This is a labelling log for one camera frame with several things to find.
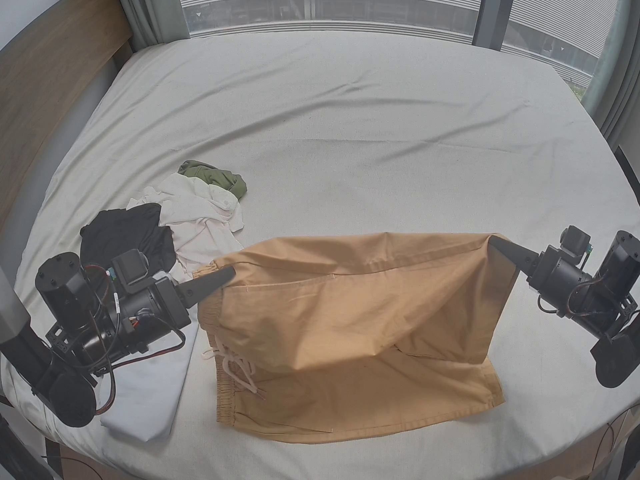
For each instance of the pale blue garment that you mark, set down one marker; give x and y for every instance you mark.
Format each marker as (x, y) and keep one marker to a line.
(150, 398)

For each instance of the black garment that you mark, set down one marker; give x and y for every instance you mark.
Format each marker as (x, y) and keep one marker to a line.
(125, 233)

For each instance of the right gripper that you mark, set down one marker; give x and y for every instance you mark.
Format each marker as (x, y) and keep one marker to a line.
(555, 275)

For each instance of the grey-green curtain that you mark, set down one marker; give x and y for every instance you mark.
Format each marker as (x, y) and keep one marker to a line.
(150, 8)
(620, 68)

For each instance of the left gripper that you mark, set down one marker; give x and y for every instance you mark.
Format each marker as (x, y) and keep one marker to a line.
(155, 313)

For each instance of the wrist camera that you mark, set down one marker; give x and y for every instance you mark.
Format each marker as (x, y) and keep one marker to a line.
(131, 267)
(575, 240)

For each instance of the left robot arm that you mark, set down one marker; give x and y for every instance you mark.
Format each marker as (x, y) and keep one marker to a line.
(65, 288)

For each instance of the bed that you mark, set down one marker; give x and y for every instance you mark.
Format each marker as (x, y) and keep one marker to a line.
(350, 118)

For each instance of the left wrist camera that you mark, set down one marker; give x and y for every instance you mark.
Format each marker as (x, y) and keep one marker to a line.
(131, 267)

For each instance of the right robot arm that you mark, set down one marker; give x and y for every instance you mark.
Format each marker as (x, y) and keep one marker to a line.
(620, 263)

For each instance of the tan shorts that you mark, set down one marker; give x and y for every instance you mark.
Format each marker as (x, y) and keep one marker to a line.
(350, 293)

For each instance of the olive green garment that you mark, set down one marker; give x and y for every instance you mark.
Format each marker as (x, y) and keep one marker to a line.
(225, 180)

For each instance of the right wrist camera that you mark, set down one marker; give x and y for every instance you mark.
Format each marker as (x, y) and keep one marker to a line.
(575, 240)

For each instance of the white garment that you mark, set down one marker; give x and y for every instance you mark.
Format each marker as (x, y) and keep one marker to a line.
(200, 218)

